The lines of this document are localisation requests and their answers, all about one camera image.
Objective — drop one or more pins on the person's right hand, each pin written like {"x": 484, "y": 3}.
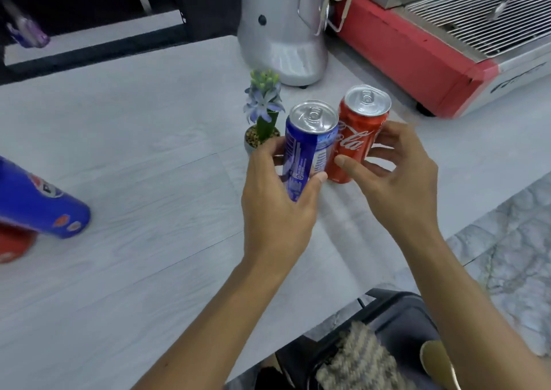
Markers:
{"x": 407, "y": 192}

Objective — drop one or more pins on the person's left hand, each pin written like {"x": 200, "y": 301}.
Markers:
{"x": 271, "y": 213}

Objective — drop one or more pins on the person's right thumb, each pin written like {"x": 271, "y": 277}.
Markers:
{"x": 355, "y": 170}

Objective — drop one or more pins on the person's left thumb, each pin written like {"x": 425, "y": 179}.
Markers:
{"x": 313, "y": 189}

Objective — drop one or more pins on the red soda can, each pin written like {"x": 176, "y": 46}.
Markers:
{"x": 357, "y": 136}

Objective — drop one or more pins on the blue soda can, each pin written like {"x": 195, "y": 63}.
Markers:
{"x": 308, "y": 144}

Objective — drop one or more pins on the person's left forearm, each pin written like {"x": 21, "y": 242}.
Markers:
{"x": 224, "y": 325}

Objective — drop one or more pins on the person's right forearm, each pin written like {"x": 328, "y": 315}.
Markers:
{"x": 465, "y": 316}

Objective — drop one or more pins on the small potted blue flower plant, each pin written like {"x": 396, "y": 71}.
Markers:
{"x": 262, "y": 106}

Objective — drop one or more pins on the red espresso machine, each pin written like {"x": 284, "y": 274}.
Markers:
{"x": 413, "y": 54}

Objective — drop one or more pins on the black chair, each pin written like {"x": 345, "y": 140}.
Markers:
{"x": 396, "y": 316}

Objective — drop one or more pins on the silver coffee grinder machine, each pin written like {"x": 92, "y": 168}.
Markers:
{"x": 280, "y": 37}

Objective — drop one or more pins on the silver metal jug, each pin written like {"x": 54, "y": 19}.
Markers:
{"x": 314, "y": 7}

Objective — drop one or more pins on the beige knitted cloth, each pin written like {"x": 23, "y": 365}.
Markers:
{"x": 361, "y": 361}

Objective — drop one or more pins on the yellow rounded object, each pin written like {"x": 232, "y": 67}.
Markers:
{"x": 437, "y": 361}

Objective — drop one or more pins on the large blue printed can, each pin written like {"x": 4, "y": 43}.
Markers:
{"x": 34, "y": 200}

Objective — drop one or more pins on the red printed can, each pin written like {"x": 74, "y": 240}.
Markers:
{"x": 13, "y": 243}

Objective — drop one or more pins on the purple plastic object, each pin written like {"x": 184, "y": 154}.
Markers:
{"x": 28, "y": 30}

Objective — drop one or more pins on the black table frame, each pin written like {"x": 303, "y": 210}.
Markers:
{"x": 107, "y": 45}

